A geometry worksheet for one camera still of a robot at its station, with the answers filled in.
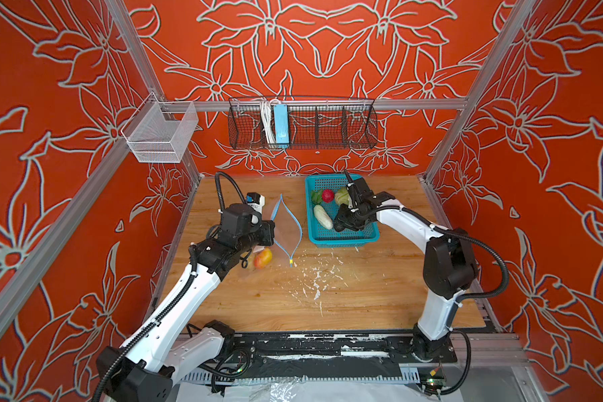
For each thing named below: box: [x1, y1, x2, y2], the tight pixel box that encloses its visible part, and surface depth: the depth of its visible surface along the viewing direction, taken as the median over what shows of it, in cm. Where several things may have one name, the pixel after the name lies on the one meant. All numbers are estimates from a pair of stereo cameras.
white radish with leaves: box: [311, 188, 334, 231], surface depth 105 cm
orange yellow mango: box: [252, 247, 273, 270], surface depth 87 cm
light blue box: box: [273, 103, 290, 147], surface depth 91 cm
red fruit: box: [321, 188, 335, 204], surface depth 109 cm
